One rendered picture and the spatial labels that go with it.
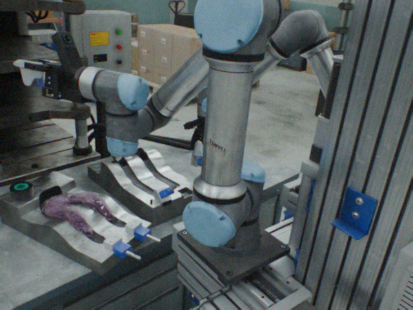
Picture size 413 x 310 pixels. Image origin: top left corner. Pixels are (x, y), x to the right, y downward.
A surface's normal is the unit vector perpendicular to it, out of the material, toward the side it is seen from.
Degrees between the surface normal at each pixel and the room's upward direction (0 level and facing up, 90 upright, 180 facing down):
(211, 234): 98
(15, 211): 90
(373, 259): 90
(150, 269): 90
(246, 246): 73
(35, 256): 0
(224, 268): 0
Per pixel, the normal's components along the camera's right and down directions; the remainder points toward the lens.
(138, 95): 0.89, 0.25
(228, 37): -0.43, 0.19
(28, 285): 0.07, -0.90
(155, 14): 0.65, 0.37
